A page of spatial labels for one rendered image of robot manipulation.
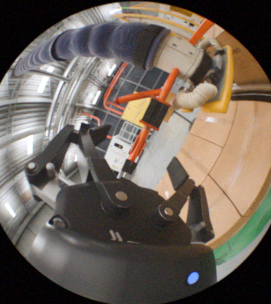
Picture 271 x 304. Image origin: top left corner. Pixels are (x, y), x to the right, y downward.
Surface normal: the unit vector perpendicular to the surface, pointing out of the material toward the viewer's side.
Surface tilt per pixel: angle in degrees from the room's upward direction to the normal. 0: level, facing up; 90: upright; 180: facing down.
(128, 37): 97
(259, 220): 0
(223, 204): 0
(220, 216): 0
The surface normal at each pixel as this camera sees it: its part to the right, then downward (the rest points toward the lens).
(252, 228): -0.90, -0.43
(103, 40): -0.04, 0.90
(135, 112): -0.05, 0.30
